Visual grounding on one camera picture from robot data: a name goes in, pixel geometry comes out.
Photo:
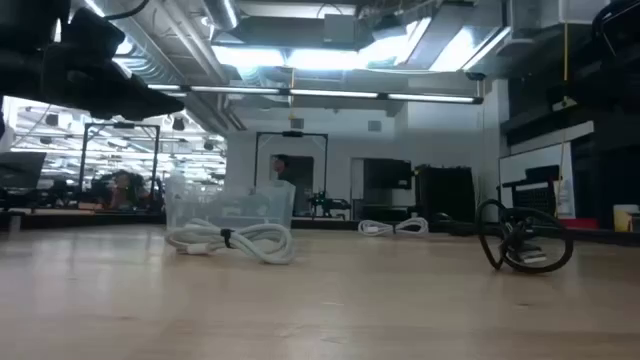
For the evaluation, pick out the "black wall screen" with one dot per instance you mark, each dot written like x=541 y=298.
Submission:
x=387 y=174

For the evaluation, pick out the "whiteboard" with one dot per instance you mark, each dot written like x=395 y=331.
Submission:
x=537 y=157

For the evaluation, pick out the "black mesh cart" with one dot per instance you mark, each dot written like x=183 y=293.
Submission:
x=535 y=192

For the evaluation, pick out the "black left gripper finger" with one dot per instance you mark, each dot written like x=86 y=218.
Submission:
x=150 y=97
x=112 y=112

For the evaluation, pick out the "long ceiling light bar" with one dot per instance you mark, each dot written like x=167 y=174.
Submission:
x=325 y=93

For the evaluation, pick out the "person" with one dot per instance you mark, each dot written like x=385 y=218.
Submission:
x=281 y=162
x=122 y=190

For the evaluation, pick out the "yellow cup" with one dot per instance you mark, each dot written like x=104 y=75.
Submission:
x=625 y=217

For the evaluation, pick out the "silver air duct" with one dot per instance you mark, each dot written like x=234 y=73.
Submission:
x=222 y=12

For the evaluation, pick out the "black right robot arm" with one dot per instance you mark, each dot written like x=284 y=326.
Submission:
x=617 y=30

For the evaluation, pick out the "clear plastic bin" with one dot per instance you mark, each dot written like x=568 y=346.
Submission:
x=230 y=205

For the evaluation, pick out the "black frame stand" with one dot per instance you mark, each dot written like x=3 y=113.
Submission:
x=120 y=127
x=291 y=135

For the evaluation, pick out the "black cabinet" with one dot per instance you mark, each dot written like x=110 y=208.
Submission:
x=445 y=195

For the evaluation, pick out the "small background robot arm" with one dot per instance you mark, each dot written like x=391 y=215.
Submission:
x=327 y=203

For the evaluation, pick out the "dark computer monitor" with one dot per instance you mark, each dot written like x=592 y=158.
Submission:
x=20 y=170

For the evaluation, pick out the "red box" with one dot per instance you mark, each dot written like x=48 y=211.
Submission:
x=580 y=223

